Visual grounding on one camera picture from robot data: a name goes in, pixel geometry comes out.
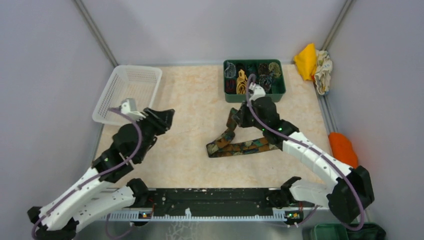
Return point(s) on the cream patterned cloth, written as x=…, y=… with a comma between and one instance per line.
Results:
x=324, y=68

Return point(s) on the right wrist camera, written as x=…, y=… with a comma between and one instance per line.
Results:
x=255, y=91

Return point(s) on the yellow cloth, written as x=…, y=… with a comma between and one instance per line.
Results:
x=306, y=62

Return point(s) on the orange cloth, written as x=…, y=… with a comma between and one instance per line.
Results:
x=342, y=149

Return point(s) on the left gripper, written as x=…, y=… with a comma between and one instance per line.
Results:
x=162, y=119

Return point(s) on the brown green patterned tie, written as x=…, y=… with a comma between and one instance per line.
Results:
x=223, y=146

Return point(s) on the green bin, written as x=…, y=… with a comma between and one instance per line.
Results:
x=336, y=231

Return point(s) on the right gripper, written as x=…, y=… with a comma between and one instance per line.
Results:
x=239, y=117

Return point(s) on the grey rolled tie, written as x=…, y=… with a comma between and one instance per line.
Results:
x=229, y=70

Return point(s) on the green compartment tray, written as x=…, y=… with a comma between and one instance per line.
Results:
x=256, y=67

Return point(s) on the yellow rolled tie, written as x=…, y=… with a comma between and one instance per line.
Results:
x=241, y=82

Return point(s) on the red dark rolled tie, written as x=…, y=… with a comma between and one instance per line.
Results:
x=230, y=86

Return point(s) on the olive rolled tie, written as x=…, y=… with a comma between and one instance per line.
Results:
x=274, y=70

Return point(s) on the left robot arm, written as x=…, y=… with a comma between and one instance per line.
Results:
x=81, y=204

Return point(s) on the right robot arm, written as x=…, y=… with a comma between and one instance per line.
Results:
x=346, y=190

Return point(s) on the white plastic basket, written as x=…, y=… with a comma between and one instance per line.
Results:
x=140, y=83

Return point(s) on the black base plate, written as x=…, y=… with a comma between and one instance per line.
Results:
x=226, y=203

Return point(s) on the aluminium frame rail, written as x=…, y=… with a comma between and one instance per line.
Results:
x=265, y=217

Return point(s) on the blue patterned rolled tie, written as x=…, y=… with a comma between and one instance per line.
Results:
x=265, y=81

